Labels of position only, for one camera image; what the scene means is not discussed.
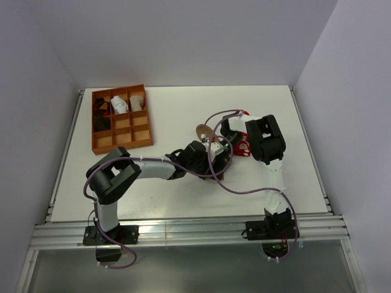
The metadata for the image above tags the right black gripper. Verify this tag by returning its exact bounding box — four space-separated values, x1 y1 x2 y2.
214 131 244 178

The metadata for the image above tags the tan ribbed sock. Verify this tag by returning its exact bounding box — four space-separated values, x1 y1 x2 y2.
194 123 233 183

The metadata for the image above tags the dark brown striped sock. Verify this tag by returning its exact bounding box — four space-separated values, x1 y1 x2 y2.
92 115 111 132

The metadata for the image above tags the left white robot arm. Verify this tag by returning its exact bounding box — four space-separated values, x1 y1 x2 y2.
83 140 232 244

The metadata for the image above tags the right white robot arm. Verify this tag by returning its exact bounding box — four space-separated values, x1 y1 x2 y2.
221 113 297 238

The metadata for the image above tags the red patterned sock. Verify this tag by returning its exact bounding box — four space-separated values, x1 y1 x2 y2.
233 110 251 157

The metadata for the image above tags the beige rolled sock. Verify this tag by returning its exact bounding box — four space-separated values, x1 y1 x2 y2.
130 95 145 112

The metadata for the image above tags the orange compartment tray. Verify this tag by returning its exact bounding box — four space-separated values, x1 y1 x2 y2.
91 84 153 155

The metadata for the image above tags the white rolled sock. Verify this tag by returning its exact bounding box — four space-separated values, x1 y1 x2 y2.
111 95 128 114

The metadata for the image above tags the black red rolled sock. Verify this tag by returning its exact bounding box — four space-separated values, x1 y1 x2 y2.
92 98 111 117

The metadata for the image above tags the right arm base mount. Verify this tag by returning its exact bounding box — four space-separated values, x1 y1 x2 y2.
241 208 300 262

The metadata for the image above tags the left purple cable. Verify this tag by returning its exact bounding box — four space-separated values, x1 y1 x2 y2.
83 139 224 270

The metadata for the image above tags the aluminium front rail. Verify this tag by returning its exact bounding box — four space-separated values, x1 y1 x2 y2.
28 214 350 250

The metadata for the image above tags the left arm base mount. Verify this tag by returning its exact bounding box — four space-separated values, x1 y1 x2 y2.
82 225 139 264

